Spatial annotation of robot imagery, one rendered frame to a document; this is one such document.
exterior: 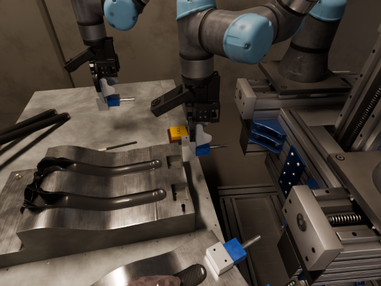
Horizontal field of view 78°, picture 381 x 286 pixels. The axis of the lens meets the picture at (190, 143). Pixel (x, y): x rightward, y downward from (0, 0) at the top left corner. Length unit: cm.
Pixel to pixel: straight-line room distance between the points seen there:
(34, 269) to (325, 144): 80
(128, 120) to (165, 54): 140
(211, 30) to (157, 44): 189
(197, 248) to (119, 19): 55
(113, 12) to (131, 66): 181
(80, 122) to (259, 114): 72
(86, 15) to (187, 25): 37
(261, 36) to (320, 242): 36
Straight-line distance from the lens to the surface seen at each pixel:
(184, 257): 57
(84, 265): 67
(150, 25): 229
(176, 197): 64
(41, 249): 67
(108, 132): 99
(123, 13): 63
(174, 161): 73
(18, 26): 259
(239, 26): 42
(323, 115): 88
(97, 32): 80
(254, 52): 42
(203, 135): 60
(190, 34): 48
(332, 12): 80
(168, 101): 56
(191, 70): 51
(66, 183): 66
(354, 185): 53
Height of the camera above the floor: 138
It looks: 41 degrees down
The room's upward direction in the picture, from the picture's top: straight up
